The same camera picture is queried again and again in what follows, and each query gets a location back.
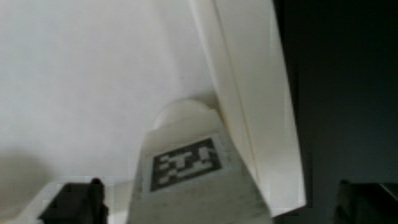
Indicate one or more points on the gripper right finger with black tip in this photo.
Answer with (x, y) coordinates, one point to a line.
(367, 203)

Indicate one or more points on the gripper left finger with black tip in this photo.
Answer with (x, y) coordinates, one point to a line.
(77, 206)

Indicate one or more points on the white leg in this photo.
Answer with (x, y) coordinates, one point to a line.
(195, 187)

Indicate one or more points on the white square table top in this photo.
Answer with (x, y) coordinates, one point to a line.
(102, 59)

